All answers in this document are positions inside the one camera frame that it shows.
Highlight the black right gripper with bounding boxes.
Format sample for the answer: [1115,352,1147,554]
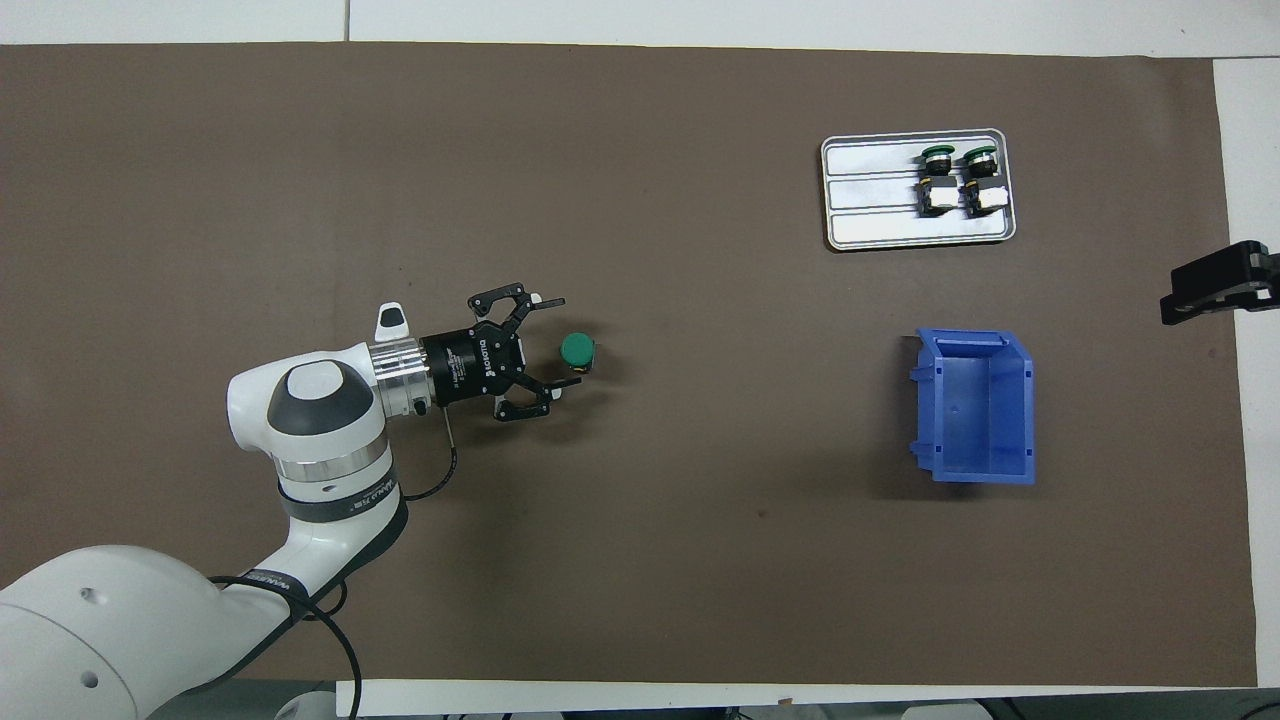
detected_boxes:
[1160,240,1280,326]

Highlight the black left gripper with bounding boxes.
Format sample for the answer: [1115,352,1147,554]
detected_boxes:
[420,283,584,423]

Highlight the brown table mat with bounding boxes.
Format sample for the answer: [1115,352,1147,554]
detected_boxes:
[0,42,1259,689]

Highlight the blue plastic storage bin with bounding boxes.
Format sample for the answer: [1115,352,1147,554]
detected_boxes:
[907,327,1037,487]

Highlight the silver metal tray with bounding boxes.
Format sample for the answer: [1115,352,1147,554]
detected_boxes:
[820,128,1018,252]

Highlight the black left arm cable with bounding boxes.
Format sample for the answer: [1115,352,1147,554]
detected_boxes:
[205,405,461,720]

